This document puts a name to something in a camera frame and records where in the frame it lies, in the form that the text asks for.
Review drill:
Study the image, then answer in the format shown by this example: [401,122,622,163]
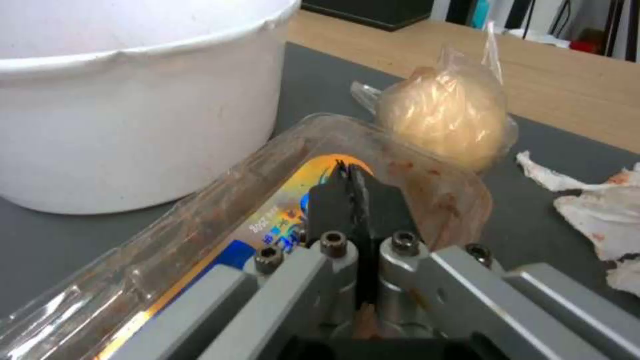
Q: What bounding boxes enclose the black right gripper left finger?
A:
[158,182,365,360]

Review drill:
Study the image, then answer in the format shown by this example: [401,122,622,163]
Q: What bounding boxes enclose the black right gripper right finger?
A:
[355,178,640,360]

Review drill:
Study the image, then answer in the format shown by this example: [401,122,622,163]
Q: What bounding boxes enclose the clear plastic food tray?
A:
[0,112,497,360]

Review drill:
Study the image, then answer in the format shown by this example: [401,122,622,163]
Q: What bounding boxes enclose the bun in clear plastic bag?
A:
[350,21,521,174]

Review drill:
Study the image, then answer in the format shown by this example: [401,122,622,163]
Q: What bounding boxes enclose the dark grey table mat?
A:
[0,41,640,326]

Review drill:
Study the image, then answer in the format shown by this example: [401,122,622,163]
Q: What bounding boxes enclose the crumpled stained white napkin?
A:
[514,150,640,292]

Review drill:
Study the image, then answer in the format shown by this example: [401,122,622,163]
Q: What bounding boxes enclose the black box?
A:
[301,0,450,32]

